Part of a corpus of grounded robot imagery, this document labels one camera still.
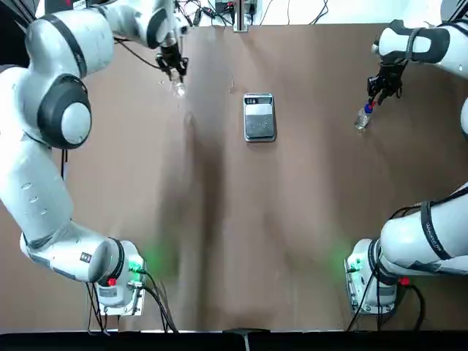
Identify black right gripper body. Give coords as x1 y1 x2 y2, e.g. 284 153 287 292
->
378 60 407 83

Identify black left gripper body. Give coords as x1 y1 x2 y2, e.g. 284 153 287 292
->
160 42 184 66

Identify clear glass bottle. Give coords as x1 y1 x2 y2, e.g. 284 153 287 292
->
170 71 186 98

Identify clear dropper bottle blue cap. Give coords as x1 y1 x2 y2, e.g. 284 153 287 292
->
353 103 376 131

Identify silver electronic balance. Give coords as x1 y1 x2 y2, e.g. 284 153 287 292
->
243 92 277 143

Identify aluminium profile post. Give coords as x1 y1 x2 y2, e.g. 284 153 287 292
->
233 0 253 32

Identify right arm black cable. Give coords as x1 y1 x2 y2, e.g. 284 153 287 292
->
393 0 468 227

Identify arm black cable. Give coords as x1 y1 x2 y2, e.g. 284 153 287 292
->
60 34 164 182
393 0 468 227

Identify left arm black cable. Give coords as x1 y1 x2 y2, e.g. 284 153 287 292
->
60 34 164 182

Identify right base black cables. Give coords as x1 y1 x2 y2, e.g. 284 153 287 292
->
345 283 427 332

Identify left base thick black cables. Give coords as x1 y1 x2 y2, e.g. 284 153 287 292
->
135 268 180 334

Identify left base thin black cables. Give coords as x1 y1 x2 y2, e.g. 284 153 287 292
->
86 281 110 336

